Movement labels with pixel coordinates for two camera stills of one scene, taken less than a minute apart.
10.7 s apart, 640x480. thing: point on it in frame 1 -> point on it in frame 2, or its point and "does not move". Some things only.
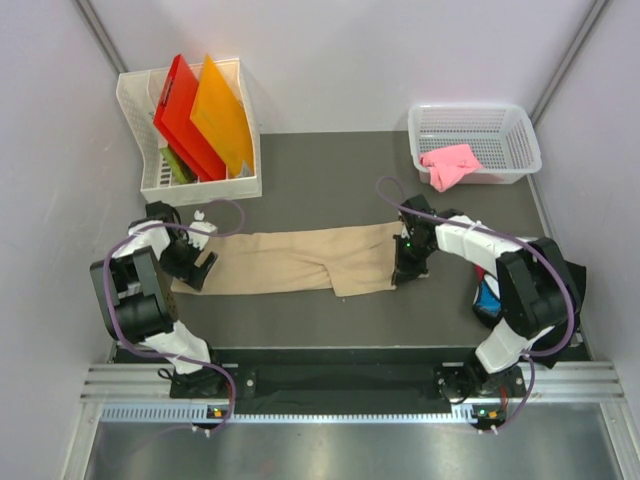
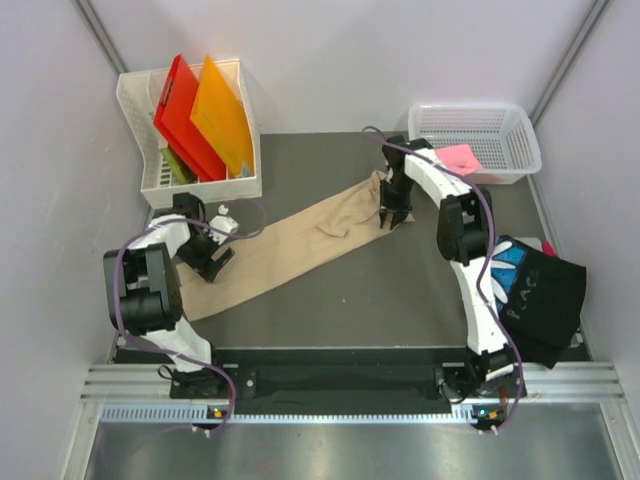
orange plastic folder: [218, 112] does not move
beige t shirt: [346, 259] -> [287, 238]
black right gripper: [405, 271] -> [399, 209]
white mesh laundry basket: [502, 137] does not move
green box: [181, 173] does not move
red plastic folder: [172, 118] does not move
